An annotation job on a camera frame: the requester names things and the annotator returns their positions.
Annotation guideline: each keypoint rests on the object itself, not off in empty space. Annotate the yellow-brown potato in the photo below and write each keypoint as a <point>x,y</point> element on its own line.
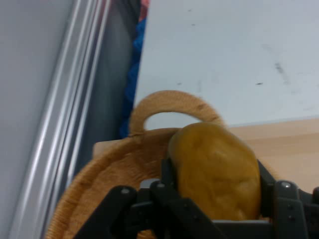
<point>216,171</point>

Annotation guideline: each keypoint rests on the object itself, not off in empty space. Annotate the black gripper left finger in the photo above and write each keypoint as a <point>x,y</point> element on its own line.
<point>149,214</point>

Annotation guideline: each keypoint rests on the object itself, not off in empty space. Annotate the horizontal aluminium frame rail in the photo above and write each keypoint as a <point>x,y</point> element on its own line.
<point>62,112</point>

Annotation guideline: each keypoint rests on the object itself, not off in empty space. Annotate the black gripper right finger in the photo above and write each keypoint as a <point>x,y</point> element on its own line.
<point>291,211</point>

